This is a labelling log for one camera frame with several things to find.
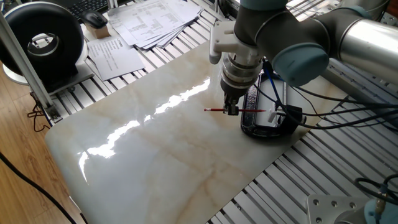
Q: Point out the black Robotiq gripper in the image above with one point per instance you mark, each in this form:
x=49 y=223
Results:
x=236 y=90

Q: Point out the red pencil with eraser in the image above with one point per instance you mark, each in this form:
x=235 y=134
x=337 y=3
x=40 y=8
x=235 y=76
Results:
x=248 y=110

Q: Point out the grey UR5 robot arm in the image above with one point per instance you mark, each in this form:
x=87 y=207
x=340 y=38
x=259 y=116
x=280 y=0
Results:
x=298 y=37

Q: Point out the black and white pencil sharpener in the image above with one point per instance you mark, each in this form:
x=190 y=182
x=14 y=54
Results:
x=292 y=116

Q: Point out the black C-clamp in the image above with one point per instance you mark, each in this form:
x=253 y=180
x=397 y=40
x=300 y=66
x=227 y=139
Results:
x=250 y=124

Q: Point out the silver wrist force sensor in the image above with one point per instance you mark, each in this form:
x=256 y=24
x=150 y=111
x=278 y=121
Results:
x=239 y=70

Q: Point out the white printed paper stack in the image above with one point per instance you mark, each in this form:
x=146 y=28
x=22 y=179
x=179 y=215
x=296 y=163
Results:
x=155 y=21

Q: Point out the marble pattern board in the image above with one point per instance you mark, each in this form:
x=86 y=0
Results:
x=140 y=174

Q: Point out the white printed paper sheet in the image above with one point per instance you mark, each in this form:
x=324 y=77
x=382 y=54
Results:
x=115 y=59

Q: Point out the small wooden block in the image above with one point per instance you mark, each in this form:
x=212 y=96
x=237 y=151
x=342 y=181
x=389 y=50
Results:
x=99 y=31

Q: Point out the black computer mouse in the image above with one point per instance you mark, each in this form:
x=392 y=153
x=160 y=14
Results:
x=94 y=18

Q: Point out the black keyboard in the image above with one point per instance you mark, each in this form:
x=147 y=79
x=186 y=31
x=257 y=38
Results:
x=87 y=6

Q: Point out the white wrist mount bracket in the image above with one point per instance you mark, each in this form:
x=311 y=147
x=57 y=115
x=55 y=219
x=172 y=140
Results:
x=224 y=37

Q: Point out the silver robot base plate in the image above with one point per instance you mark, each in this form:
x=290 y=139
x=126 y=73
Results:
x=329 y=208

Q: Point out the aluminium frame post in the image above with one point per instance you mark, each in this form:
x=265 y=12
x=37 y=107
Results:
x=28 y=71

